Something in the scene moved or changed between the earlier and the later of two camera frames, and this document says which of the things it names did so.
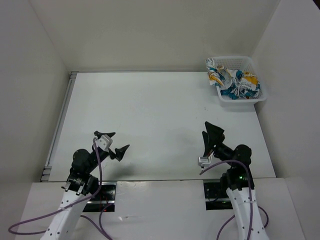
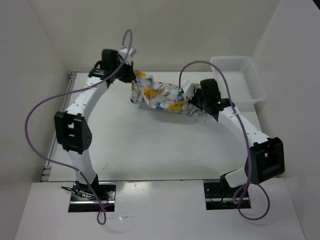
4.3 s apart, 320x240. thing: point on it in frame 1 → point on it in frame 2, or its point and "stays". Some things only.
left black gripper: x=119 y=152 → x=130 y=76
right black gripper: x=215 y=135 → x=192 y=99
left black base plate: x=103 y=200 stays
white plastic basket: x=241 y=63 stays
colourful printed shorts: x=234 y=84 → x=144 y=88
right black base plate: x=216 y=196 stays
